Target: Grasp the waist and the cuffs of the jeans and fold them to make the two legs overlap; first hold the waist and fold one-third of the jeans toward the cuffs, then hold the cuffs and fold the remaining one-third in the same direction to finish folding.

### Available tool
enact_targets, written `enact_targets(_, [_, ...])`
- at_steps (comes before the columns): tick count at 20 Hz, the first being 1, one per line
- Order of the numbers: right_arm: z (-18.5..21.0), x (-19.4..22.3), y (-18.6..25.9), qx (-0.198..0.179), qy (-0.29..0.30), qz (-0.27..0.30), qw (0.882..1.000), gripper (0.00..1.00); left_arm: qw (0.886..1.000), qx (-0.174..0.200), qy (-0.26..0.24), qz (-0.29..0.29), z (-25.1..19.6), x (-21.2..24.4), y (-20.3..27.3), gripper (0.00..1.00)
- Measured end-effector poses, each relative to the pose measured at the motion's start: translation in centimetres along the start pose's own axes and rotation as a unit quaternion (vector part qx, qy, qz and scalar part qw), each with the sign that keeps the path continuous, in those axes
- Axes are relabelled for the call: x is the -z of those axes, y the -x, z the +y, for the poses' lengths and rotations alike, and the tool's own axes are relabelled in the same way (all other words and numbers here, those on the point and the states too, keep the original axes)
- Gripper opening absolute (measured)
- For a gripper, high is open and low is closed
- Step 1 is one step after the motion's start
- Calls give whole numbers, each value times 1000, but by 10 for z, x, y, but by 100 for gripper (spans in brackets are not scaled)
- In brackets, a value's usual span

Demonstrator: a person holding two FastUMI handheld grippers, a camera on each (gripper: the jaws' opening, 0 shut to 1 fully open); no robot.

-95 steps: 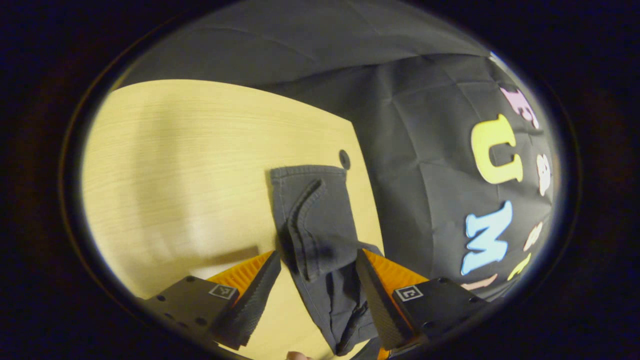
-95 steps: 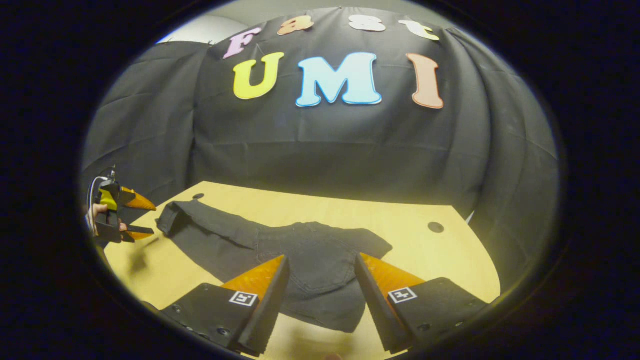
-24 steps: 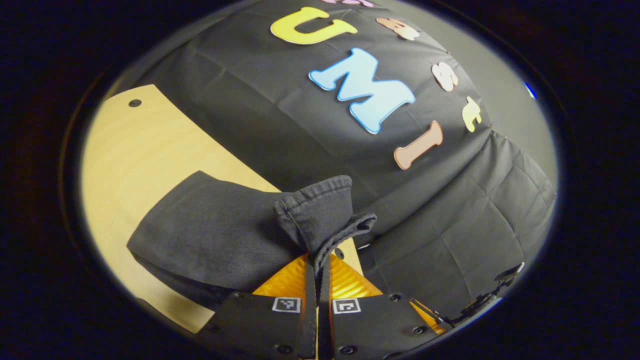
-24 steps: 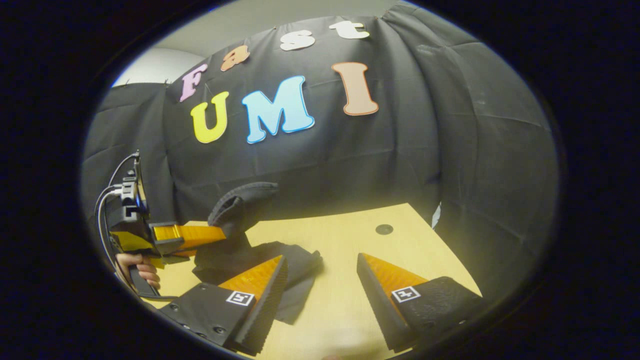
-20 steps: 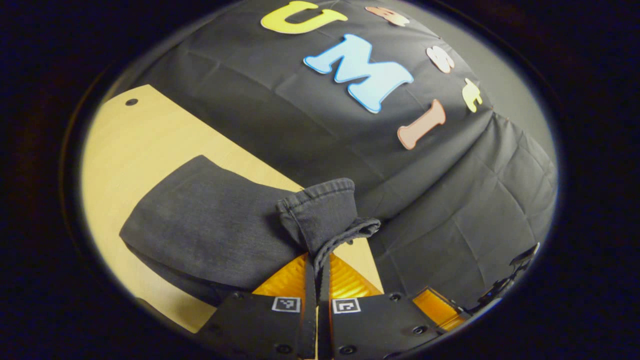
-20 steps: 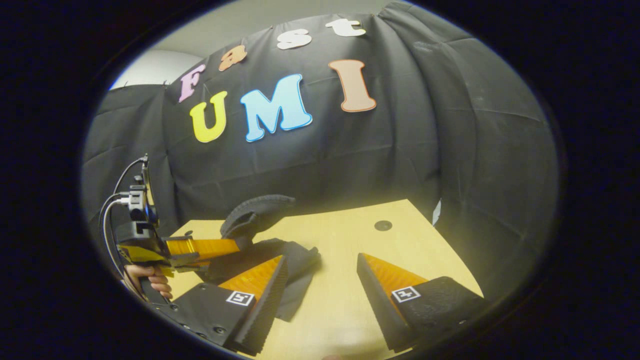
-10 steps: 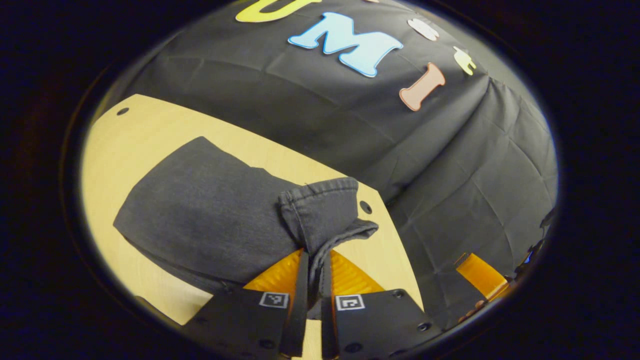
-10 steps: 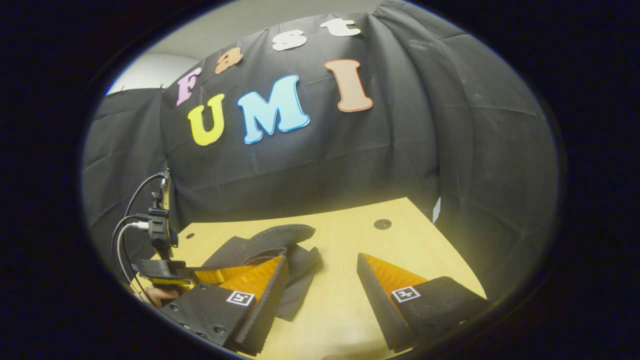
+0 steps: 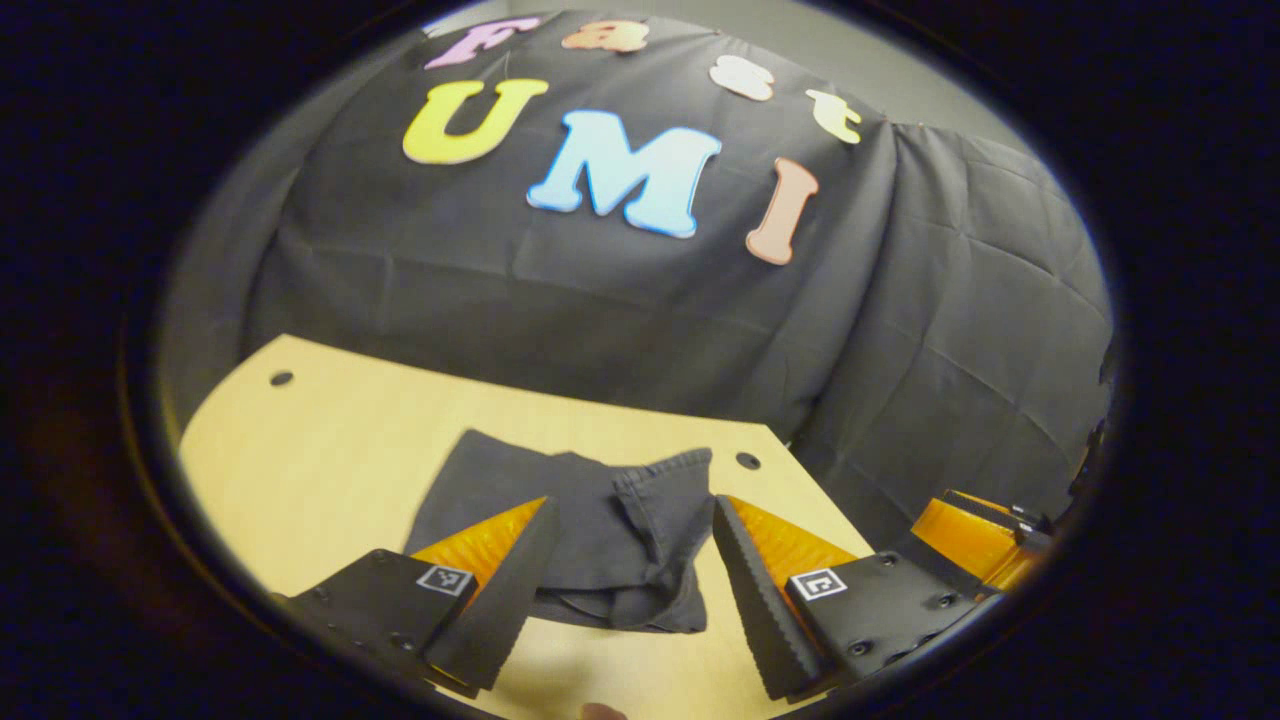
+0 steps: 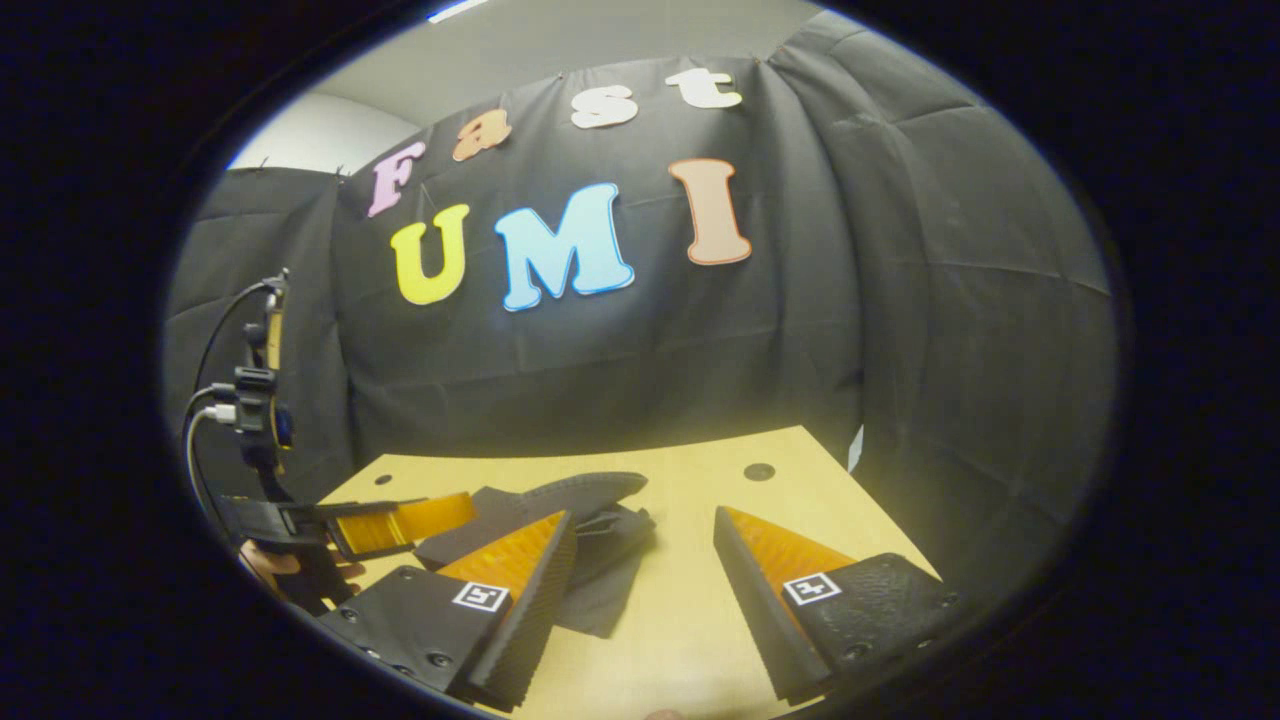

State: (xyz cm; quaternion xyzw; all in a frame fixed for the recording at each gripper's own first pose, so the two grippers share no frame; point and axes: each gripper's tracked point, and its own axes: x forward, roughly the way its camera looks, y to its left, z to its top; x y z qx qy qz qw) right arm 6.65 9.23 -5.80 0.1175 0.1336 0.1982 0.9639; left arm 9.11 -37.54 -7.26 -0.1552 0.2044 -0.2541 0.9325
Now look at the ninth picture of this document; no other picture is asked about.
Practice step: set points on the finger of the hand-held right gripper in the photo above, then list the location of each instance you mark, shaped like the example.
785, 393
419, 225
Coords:
965, 540

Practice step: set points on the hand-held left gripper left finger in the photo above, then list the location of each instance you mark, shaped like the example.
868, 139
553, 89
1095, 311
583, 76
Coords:
500, 610

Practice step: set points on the dark grey jeans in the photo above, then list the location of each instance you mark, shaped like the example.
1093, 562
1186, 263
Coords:
600, 540

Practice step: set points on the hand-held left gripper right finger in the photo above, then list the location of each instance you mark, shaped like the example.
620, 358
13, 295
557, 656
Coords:
760, 610

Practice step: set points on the black backdrop cloth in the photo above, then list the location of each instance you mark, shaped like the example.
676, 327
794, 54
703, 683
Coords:
950, 300

